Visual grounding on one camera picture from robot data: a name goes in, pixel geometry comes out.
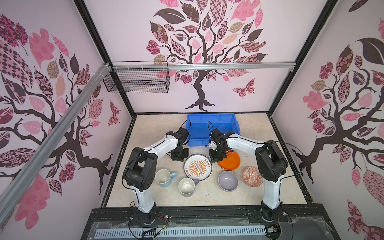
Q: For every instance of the black wire basket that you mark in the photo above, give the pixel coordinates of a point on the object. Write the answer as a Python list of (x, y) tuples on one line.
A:
[(138, 77)]

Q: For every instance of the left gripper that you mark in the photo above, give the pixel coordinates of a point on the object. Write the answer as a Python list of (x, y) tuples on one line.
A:
[(181, 158)]

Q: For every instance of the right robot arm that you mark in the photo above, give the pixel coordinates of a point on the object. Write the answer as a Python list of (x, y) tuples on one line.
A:
[(270, 160)]

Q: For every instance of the aluminium rail back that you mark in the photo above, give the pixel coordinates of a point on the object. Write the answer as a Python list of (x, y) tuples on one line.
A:
[(204, 66)]

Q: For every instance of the white vented cable duct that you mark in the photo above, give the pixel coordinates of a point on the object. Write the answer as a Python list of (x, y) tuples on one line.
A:
[(178, 232)]

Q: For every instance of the light blue mug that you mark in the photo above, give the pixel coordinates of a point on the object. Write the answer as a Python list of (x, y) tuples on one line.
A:
[(164, 177)]

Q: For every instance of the blue plastic bin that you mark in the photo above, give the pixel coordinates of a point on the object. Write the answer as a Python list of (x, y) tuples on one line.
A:
[(200, 127)]

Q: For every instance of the lavender bowl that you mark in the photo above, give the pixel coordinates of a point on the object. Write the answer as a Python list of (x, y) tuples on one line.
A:
[(228, 181)]

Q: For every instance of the aluminium rail left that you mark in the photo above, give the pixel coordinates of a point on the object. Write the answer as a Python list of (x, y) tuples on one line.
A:
[(24, 179)]

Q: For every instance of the white plate orange sunburst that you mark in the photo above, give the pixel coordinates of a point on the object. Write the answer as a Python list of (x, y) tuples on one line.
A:
[(198, 167)]

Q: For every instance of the aluminium rail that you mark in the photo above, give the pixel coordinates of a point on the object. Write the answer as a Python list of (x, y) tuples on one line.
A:
[(204, 66), (24, 179)]

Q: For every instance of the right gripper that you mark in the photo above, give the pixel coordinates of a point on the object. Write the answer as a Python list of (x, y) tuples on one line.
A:
[(213, 158)]

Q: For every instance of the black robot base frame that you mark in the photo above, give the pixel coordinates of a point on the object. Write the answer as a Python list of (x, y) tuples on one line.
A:
[(295, 222)]

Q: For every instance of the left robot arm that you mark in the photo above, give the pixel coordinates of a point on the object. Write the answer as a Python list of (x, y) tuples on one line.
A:
[(140, 170)]

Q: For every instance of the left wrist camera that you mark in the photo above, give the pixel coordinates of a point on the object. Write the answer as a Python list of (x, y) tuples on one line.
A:
[(184, 133)]

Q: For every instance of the red patterned bowl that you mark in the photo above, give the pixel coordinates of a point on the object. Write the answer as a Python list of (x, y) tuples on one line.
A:
[(252, 177)]

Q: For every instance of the purple mug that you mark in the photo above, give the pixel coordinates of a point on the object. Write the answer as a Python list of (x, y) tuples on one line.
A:
[(187, 186)]

